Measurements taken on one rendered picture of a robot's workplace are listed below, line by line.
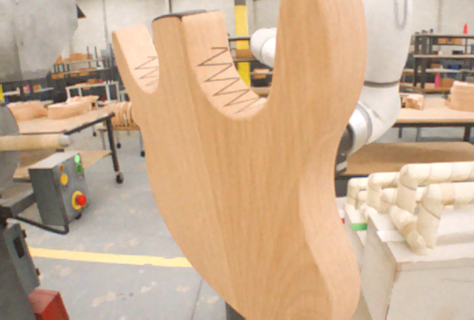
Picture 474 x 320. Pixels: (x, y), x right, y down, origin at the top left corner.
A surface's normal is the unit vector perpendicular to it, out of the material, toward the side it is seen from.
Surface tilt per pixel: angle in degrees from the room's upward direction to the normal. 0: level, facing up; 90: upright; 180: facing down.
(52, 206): 90
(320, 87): 100
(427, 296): 90
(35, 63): 90
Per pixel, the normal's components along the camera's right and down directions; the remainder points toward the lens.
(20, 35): 1.00, -0.03
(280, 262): -0.74, 0.38
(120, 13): -0.07, 0.28
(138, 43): 0.57, -0.08
